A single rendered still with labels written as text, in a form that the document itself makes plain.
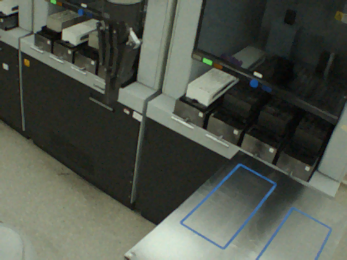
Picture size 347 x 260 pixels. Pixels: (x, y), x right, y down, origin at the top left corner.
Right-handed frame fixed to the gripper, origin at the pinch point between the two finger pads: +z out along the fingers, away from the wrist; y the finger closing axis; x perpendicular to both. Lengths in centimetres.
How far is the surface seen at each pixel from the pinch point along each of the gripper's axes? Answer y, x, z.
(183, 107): -26, 58, 41
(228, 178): 13, 38, 37
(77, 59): -82, 46, 42
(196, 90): -25, 62, 34
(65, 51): -90, 44, 40
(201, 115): -18, 59, 40
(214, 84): -24, 72, 34
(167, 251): 21.8, 3.1, 37.2
